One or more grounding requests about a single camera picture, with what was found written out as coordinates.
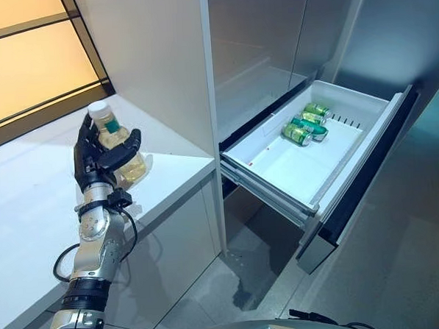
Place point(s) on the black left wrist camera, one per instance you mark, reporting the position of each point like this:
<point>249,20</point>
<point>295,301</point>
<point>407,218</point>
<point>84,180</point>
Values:
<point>119,197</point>

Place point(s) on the white kitchen counter cabinet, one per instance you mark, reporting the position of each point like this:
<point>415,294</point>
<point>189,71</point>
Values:
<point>22,189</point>

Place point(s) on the amber glowing window panel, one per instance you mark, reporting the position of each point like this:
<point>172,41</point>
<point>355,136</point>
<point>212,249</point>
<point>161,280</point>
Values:
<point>23,71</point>

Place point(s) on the teal drink can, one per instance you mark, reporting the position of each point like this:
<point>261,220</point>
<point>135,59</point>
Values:
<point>306,127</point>

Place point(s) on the white fridge drawer steel front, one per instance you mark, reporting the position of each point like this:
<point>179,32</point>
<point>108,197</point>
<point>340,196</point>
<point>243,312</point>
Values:
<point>297,168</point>

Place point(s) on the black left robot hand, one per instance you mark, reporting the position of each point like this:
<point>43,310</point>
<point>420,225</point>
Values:
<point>88,160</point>

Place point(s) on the stainless steel fridge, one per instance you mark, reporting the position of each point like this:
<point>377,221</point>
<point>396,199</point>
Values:
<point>249,34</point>

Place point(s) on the yellow-green drink can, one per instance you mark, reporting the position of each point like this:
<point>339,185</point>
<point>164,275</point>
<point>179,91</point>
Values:
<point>312,110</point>
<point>293,133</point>

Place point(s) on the clear yellow tea bottle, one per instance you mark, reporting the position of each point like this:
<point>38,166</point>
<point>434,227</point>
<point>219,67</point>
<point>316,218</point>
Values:
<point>133,167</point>

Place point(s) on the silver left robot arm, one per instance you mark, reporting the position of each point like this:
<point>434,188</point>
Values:
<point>93,222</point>

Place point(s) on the tall white side panel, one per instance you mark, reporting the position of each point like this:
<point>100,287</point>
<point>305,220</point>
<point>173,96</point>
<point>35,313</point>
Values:
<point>144,65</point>

